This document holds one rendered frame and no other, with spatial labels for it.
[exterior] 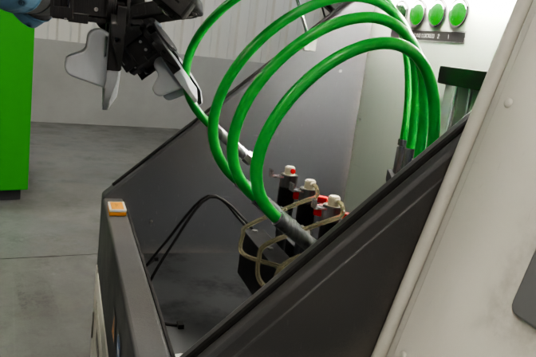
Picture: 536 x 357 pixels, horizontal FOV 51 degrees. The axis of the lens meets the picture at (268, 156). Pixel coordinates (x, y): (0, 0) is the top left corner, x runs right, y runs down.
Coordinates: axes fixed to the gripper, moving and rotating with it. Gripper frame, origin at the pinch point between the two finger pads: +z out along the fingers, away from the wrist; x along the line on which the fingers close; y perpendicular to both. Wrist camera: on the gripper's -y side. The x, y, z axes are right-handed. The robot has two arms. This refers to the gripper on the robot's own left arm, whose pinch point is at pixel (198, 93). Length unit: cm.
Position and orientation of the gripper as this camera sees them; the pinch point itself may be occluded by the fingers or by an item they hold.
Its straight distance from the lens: 91.8
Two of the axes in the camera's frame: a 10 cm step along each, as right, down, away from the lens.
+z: 5.6, 8.2, -1.2
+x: -1.4, -0.5, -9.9
